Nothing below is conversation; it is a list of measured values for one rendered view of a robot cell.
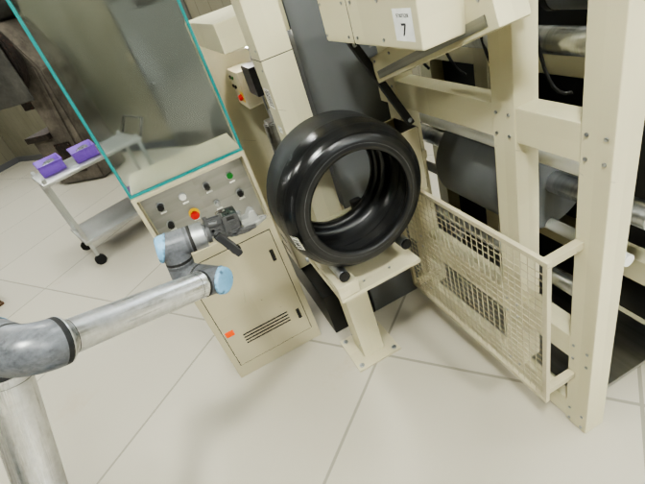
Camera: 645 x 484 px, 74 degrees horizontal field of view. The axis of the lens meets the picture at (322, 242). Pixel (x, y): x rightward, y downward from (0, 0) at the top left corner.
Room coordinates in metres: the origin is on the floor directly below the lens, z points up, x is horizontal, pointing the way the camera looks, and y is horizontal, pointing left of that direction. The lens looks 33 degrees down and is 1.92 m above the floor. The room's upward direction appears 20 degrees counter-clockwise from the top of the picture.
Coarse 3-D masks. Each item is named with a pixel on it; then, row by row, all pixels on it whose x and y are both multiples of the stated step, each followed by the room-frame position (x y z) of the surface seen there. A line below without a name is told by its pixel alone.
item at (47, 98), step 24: (0, 0) 7.06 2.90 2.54; (0, 24) 6.92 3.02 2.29; (0, 48) 6.53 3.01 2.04; (24, 48) 6.84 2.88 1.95; (0, 72) 6.60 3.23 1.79; (24, 72) 6.61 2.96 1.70; (48, 72) 6.80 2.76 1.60; (0, 96) 6.72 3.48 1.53; (24, 96) 6.55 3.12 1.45; (48, 96) 6.73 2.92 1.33; (48, 120) 6.89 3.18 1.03; (72, 120) 6.74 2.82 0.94; (48, 144) 7.01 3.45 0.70; (72, 144) 6.79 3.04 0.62; (96, 168) 6.76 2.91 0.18
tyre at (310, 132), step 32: (320, 128) 1.38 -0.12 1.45; (352, 128) 1.34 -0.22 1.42; (384, 128) 1.36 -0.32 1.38; (288, 160) 1.35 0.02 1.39; (320, 160) 1.28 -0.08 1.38; (384, 160) 1.60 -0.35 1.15; (416, 160) 1.38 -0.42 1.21; (288, 192) 1.28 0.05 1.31; (384, 192) 1.58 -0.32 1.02; (416, 192) 1.35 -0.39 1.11; (288, 224) 1.27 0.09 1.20; (320, 224) 1.54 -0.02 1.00; (352, 224) 1.56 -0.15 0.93; (384, 224) 1.47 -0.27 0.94; (320, 256) 1.26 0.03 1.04; (352, 256) 1.28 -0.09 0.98
